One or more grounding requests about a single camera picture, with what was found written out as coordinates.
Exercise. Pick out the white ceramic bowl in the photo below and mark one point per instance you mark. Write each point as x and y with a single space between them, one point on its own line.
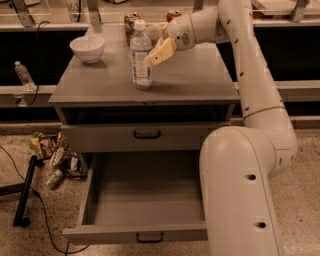
88 48

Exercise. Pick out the closed grey upper drawer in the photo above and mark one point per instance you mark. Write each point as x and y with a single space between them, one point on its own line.
138 137

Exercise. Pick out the black stand leg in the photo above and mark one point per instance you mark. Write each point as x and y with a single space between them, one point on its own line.
23 189

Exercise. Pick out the grey drawer cabinet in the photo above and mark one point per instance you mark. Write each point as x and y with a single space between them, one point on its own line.
193 86

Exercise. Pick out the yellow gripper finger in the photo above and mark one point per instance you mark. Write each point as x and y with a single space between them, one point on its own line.
157 31
164 49

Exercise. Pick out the open grey lower drawer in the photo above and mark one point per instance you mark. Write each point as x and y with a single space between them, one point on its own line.
141 197

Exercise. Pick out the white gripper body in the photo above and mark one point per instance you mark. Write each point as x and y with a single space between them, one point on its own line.
179 34

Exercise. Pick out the red cola can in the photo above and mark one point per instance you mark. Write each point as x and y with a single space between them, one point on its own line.
172 14

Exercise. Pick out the grey metal rail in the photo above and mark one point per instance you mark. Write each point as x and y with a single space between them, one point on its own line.
17 96

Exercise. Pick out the clear bottle on ledge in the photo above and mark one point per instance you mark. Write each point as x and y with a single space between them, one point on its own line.
25 77

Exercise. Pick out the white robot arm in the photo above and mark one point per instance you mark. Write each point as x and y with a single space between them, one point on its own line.
236 162

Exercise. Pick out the crumpled brown soda can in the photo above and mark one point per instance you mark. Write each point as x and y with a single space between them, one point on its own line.
129 20

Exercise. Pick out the clear plastic water bottle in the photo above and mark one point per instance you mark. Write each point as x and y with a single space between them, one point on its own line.
140 46

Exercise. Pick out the snack bag pile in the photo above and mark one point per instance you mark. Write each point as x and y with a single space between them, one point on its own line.
57 151

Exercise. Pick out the crushed bottle on floor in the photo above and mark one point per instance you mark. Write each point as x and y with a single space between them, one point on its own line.
55 179

